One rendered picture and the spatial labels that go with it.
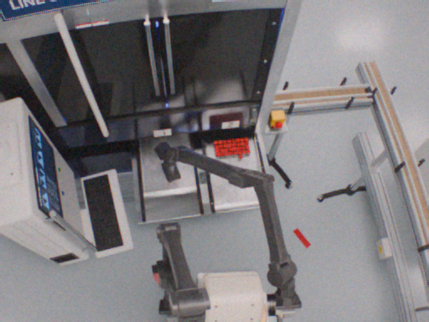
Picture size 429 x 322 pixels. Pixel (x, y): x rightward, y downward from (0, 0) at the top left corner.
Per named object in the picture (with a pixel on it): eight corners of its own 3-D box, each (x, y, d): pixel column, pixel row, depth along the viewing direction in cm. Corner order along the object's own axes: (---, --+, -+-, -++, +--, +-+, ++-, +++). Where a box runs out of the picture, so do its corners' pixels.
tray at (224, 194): (205, 145, 207) (205, 142, 204) (254, 140, 209) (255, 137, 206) (214, 207, 194) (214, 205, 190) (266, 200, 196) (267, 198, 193)
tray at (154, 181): (139, 135, 208) (138, 132, 205) (187, 129, 210) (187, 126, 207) (144, 195, 195) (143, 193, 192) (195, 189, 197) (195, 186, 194)
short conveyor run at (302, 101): (259, 122, 218) (263, 107, 203) (254, 99, 224) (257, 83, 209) (369, 111, 224) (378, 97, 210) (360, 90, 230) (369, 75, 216)
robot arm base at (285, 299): (271, 310, 144) (302, 308, 144) (272, 292, 142) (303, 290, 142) (268, 298, 152) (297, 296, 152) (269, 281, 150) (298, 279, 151)
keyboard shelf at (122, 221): (68, 183, 206) (66, 181, 204) (116, 169, 210) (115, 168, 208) (82, 262, 190) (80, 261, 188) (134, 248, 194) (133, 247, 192)
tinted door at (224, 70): (167, 108, 177) (156, 14, 122) (261, 98, 180) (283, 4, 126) (167, 109, 176) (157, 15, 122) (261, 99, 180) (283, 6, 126)
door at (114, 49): (67, 122, 172) (20, 36, 118) (167, 108, 176) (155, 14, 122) (67, 123, 172) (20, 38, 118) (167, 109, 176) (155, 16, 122)
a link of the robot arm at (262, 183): (260, 170, 138) (275, 165, 146) (230, 175, 148) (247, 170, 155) (286, 288, 140) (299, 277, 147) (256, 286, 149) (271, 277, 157)
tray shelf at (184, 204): (130, 138, 209) (130, 137, 207) (258, 122, 215) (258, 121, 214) (137, 224, 191) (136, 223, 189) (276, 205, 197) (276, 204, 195)
